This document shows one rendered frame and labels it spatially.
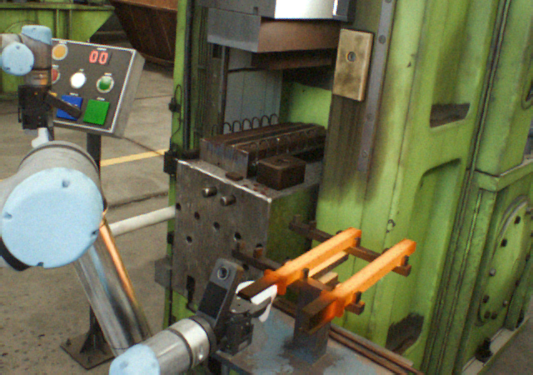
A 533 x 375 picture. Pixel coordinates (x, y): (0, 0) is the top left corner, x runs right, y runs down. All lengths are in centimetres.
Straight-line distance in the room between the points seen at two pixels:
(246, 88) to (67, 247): 131
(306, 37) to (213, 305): 96
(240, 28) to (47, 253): 102
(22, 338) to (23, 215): 189
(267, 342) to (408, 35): 81
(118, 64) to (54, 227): 126
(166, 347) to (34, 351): 164
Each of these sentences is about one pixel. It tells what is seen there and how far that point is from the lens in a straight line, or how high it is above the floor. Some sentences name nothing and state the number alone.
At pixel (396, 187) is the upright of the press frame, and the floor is 99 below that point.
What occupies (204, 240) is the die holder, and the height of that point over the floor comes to 70.
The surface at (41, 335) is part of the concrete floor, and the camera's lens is 262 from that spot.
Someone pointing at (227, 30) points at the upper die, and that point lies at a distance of 166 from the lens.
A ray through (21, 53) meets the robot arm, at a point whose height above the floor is 125.
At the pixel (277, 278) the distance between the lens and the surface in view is 113.
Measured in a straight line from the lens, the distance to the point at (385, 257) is 128.
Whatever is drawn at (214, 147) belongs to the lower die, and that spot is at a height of 97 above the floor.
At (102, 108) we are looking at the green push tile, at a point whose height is 102.
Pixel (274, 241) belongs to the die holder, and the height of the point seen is 78.
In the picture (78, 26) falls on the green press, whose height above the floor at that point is 70.
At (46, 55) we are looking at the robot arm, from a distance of 166.
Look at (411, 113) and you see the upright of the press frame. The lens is 150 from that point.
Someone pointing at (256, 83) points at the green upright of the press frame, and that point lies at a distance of 201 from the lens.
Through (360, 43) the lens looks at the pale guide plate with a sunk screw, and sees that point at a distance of 153.
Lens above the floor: 149
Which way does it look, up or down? 20 degrees down
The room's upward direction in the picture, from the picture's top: 6 degrees clockwise
